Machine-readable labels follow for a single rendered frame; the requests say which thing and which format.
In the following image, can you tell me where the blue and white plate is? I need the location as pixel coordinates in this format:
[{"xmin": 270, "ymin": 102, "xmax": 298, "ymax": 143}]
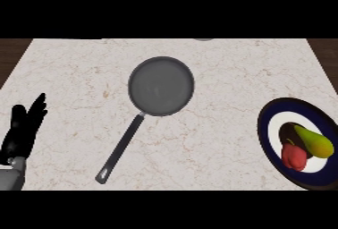
[{"xmin": 256, "ymin": 97, "xmax": 338, "ymax": 191}]

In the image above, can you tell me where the dark purple eggplant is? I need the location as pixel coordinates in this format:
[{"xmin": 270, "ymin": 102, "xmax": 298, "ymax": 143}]
[{"xmin": 278, "ymin": 122, "xmax": 314, "ymax": 159}]

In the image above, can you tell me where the dark grey frying pan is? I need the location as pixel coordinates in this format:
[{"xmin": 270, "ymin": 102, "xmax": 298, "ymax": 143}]
[{"xmin": 94, "ymin": 55, "xmax": 196, "ymax": 185}]

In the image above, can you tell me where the red bell pepper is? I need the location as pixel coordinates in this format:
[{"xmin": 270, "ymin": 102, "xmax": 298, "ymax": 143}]
[{"xmin": 281, "ymin": 143, "xmax": 308, "ymax": 173}]

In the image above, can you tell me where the green yellow pear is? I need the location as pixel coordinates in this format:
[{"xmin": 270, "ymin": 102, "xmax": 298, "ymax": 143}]
[{"xmin": 293, "ymin": 124, "xmax": 335, "ymax": 159}]

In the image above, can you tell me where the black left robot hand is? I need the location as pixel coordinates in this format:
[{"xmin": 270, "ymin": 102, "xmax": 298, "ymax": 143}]
[{"xmin": 0, "ymin": 92, "xmax": 48, "ymax": 165}]

